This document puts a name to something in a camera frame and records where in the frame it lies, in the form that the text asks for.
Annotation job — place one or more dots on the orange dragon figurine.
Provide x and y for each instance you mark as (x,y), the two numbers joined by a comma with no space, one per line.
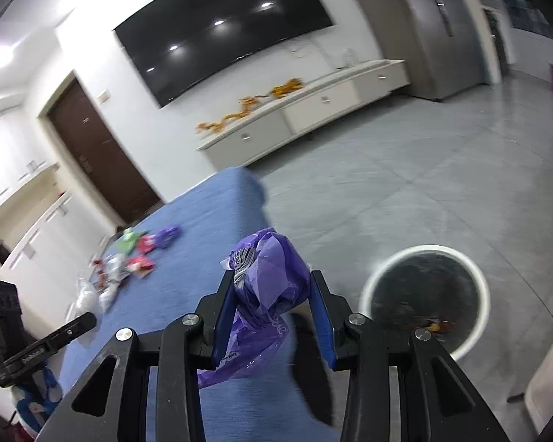
(208,126)
(246,105)
(286,87)

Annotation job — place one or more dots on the blue tablecloth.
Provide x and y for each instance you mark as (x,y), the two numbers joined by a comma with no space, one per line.
(198,221)

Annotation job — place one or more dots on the white wall cabinet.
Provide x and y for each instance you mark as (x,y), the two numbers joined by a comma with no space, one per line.
(27,212)

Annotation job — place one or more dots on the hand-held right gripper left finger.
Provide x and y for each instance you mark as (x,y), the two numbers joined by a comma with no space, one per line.
(223,320)

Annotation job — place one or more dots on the clear crumpled wrapper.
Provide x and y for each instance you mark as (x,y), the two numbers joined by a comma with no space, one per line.
(113,281)

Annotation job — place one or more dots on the beige furniture panel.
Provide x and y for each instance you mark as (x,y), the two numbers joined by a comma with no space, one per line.
(548,377)

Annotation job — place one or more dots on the white wall switch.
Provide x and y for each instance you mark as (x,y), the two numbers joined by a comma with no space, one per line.
(103,96)

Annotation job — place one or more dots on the clear plastic bag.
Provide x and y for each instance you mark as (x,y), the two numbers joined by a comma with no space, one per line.
(85,297)

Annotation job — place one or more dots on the green snack wrapper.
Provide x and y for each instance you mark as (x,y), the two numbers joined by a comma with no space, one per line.
(129,241)

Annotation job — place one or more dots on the person's blue white clothing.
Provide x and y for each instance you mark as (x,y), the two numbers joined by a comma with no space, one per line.
(34,396)

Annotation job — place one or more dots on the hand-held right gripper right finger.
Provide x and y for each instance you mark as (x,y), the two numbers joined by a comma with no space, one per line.
(323,327)

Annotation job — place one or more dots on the purple snack wrapper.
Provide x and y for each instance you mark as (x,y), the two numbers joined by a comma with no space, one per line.
(168,235)

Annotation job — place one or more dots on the small red snack wrapper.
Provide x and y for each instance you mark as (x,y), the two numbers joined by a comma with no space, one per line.
(148,242)

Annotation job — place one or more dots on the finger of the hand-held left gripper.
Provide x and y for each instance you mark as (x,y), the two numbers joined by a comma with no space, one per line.
(50,338)

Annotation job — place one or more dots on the grey refrigerator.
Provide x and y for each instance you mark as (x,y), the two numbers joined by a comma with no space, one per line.
(424,27)

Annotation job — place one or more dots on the purple plastic bag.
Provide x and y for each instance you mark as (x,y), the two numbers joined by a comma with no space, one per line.
(269,276)

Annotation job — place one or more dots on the white low tv cabinet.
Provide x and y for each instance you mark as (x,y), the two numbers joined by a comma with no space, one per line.
(304,106)

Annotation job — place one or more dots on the brown wooden door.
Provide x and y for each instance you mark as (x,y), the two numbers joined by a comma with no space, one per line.
(101,147)

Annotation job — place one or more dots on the black wall television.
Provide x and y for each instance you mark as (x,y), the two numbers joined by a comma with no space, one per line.
(221,23)

